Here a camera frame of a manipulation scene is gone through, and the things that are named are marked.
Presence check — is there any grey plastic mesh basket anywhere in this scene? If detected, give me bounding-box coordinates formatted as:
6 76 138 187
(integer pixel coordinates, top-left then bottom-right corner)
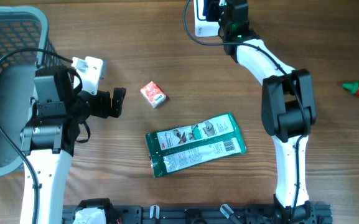
0 6 63 176

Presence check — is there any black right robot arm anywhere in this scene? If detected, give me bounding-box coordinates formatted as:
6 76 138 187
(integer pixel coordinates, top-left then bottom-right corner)
198 0 316 223

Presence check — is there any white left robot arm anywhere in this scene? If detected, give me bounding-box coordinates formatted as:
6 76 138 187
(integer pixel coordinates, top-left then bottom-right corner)
20 65 126 223

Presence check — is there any green white sachet packet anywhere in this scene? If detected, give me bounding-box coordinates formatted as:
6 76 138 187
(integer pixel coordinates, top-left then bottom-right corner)
145 113 246 178

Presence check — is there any black right camera cable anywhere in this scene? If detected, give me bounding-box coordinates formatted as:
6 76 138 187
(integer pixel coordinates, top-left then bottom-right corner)
183 0 310 218

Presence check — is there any small orange white box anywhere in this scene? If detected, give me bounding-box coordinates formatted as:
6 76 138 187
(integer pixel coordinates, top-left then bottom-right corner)
140 82 167 108

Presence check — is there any black mounting rail base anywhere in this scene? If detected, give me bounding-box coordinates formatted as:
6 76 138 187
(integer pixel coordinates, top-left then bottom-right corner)
61 198 333 224

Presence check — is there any white barcode scanner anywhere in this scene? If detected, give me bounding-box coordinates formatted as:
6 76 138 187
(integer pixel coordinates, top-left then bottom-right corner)
193 0 220 37

